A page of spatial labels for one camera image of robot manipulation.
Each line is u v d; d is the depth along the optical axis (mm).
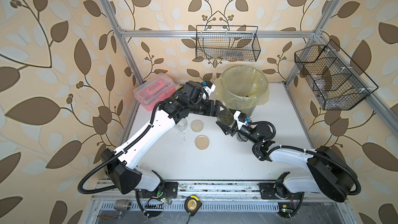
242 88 973
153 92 1010
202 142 912
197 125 987
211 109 597
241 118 610
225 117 697
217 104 607
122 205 676
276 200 722
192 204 682
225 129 667
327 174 423
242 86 964
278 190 666
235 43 964
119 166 388
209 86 629
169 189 741
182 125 968
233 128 666
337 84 731
